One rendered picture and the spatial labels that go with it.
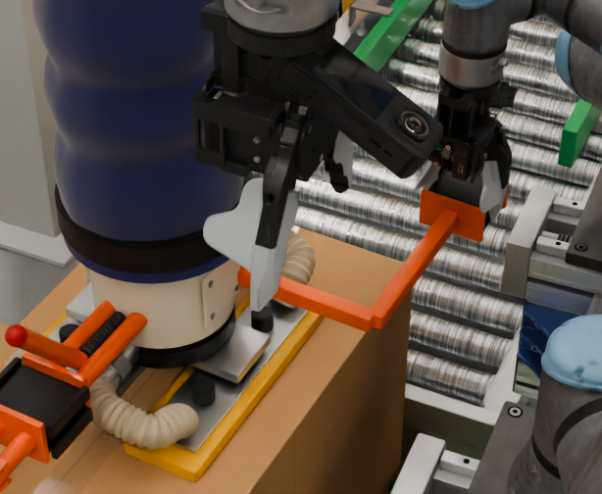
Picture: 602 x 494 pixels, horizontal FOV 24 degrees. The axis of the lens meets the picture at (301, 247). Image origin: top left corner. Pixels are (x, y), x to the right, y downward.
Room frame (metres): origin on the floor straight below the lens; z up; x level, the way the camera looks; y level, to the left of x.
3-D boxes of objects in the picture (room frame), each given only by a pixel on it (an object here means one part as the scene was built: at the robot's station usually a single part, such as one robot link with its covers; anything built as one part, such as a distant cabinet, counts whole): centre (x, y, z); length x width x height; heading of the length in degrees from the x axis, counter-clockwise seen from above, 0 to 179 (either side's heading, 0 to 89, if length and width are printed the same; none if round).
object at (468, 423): (1.61, 0.01, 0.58); 0.70 x 0.03 x 0.06; 65
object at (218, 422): (1.23, 0.08, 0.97); 0.34 x 0.10 x 0.05; 151
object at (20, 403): (1.06, 0.28, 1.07); 0.10 x 0.08 x 0.06; 61
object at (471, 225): (1.42, -0.21, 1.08); 0.09 x 0.08 x 0.05; 61
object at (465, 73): (1.40, -0.20, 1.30); 0.08 x 0.08 x 0.05
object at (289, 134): (0.81, 0.02, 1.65); 0.09 x 0.08 x 0.12; 66
